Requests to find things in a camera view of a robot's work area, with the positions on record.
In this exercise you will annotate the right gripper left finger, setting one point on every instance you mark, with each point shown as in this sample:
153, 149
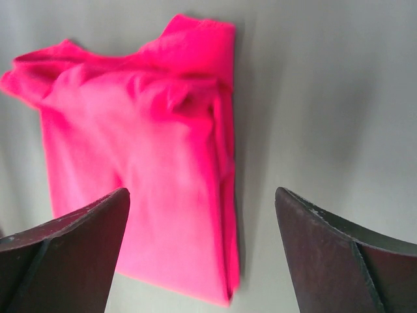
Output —
68, 263

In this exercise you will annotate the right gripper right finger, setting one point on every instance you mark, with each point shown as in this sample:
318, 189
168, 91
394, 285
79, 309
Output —
339, 266

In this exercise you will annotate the pink t shirt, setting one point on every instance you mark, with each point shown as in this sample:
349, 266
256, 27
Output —
158, 122

